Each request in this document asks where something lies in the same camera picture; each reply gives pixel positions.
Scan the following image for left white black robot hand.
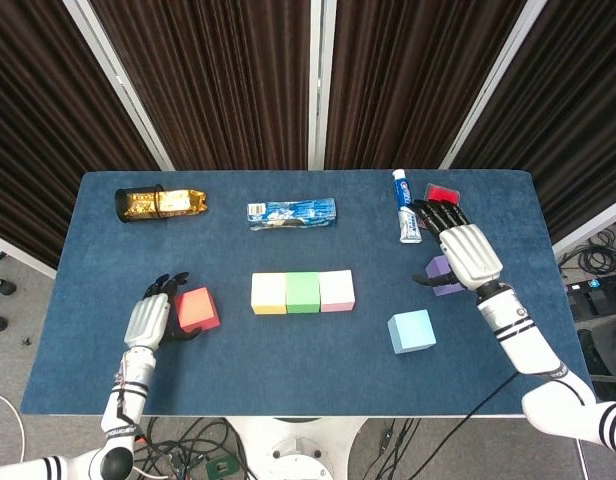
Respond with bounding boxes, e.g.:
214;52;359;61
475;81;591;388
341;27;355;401
123;272;203;351

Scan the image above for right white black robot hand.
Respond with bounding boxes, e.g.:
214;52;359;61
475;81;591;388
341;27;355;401
411;198;504;293

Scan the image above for purple cube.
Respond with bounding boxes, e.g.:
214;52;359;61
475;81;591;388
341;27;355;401
425;254;467;298

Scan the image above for red orange cube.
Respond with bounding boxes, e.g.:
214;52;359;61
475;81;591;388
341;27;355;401
173;286;222;335

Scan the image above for light blue cube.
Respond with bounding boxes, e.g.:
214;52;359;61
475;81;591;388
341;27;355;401
386;308;437;356

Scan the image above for yellow cube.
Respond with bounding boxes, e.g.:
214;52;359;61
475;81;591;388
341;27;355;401
250;272;288;316

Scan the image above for pink cube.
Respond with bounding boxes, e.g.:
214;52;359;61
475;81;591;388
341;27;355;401
319;269;356;313

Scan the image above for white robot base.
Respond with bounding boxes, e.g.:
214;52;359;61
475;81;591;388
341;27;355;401
227;417;364;480

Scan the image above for green cube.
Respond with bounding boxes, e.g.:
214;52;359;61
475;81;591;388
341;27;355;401
285;271;322;315

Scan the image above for red ink pad box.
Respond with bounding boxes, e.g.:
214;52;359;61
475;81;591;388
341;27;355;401
425;182;462;207

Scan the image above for white blue toothpaste tube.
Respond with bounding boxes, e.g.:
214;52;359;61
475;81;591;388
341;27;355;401
391;168;423;245

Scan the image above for black mesh cup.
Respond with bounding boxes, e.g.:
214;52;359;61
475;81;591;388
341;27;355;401
114;183;165;224

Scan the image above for gold foil snack packet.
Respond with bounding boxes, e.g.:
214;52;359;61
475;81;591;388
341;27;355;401
125;188;210;220

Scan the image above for green circuit board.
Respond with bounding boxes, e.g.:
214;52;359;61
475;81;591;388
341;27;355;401
205;455;238;480

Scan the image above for blue table cloth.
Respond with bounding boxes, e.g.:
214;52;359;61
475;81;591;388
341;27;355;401
20;171;600;417

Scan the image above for brown pleated curtain panel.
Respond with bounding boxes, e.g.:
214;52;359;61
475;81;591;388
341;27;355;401
325;0;529;171
0;0;162;269
90;0;312;171
450;0;616;244

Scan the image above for blue cookie package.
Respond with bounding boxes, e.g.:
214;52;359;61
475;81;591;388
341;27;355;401
246;197;339;232

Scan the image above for black floor cable bundle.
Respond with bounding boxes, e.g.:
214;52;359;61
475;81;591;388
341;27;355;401
132;417;249;480

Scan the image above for white partition frame rail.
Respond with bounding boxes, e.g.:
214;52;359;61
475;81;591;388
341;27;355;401
552;194;616;259
0;229;58;280

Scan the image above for black coiled floor cables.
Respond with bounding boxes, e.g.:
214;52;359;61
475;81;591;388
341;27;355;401
557;227;616;281

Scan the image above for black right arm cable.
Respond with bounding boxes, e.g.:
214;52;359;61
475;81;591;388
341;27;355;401
415;372;520;480

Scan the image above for white partition frame post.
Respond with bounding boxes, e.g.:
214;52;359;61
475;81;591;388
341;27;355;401
437;0;547;170
307;0;338;170
62;0;176;172

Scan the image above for black cable with switch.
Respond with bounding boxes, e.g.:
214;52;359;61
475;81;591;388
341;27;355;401
357;417;422;480

